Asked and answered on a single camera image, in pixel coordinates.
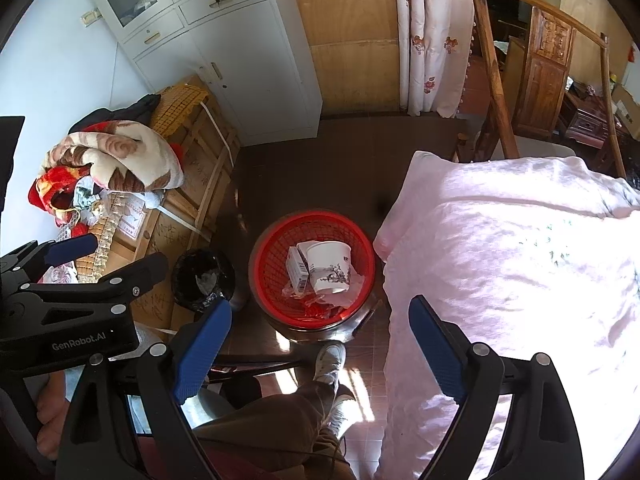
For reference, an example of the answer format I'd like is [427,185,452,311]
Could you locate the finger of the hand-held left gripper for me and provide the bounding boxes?
[0,233,99,286]
[20,252,169,321]

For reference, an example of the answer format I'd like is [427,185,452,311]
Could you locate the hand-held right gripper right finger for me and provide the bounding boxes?
[408,295,586,480]

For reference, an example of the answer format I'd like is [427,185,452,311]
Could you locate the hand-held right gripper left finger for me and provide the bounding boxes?
[59,299,234,480]

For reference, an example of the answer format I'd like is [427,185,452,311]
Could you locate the red plastic basket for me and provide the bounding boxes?
[248,211,377,323]

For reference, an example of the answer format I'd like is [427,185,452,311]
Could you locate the small red white box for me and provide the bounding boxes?
[286,246,313,295]

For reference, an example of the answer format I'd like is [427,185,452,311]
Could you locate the white paper cup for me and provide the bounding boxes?
[297,240,352,295]

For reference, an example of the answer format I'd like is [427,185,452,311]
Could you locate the black trash bin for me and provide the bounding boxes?
[171,249,237,313]

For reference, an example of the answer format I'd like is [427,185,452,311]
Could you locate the person's left hand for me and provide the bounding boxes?
[35,372,72,461]

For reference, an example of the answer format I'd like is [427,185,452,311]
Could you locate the red printed cloth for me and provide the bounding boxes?
[27,164,101,238]

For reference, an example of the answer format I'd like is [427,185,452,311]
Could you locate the person's leg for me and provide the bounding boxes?
[192,380,358,480]

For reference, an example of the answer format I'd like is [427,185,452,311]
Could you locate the cream brown floral blanket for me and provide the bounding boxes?
[37,120,186,196]

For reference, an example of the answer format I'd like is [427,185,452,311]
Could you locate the pink floral tablecloth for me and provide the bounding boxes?
[372,151,640,480]

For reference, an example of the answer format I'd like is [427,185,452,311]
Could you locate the wooden crate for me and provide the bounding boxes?
[75,75,242,341]

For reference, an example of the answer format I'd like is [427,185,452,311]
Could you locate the black garment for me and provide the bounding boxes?
[70,92,161,133]

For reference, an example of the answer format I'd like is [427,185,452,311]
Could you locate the yellow woven mat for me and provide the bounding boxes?
[150,82,211,136]

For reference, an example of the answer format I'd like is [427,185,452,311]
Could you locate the white metal cabinet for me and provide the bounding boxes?
[77,0,323,147]

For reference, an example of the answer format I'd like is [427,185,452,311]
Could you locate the dark carved wooden table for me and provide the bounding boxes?
[555,90,631,151]

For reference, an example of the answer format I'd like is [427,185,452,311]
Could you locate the wooden armchair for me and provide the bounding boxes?
[452,0,628,181]

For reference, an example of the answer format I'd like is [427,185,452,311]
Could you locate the cardboard box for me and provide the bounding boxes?
[607,82,640,141]

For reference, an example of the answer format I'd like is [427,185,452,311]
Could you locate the floral white curtain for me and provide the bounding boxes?
[391,0,476,119]

